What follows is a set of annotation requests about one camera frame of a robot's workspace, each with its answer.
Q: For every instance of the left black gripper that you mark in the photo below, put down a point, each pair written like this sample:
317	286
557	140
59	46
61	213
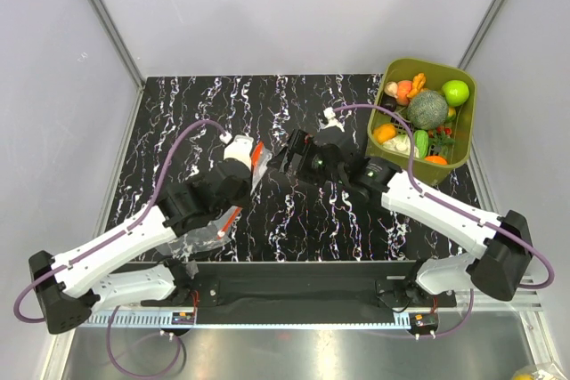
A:
244	200

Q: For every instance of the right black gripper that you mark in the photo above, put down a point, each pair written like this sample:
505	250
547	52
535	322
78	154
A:
300	143

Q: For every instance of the red zip clear bag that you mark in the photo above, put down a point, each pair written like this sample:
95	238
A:
260	157

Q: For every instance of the green netted melon toy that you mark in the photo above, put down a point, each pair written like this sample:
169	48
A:
427	110

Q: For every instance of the olive green plastic basket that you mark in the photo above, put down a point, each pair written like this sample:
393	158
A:
462	126

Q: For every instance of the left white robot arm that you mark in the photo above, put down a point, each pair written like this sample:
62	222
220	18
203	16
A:
72	286

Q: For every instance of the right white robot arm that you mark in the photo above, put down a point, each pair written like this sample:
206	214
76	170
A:
496	248

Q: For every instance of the blue zip clear bag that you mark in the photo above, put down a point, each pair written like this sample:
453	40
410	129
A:
197	242

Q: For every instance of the orange fruit toy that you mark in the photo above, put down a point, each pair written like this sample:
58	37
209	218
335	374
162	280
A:
384	133

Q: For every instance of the green cucumber toy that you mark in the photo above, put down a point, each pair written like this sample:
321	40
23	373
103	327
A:
422	142

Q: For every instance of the pink garlic bulb toy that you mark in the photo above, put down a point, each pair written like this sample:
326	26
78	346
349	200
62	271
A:
391	89

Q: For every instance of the small orange tangerine toy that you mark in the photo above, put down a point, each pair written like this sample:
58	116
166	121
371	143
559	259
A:
436	159

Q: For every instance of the peach fruit toy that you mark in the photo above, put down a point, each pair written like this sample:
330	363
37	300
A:
403	89

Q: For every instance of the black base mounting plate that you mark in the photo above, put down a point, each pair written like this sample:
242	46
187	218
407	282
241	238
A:
298	293

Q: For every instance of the red berries green sprig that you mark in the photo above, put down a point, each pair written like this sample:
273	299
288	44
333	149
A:
441	139

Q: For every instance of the orange ginger root toy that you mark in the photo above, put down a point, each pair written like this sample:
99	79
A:
417	85

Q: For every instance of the bright green apple toy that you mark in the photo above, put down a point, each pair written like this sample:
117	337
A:
456	92

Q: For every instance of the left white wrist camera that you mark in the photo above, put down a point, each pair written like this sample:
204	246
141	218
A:
240	149

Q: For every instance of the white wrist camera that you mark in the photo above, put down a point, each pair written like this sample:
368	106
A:
240	149
331	121

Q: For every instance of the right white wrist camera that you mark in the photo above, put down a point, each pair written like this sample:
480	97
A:
331	121

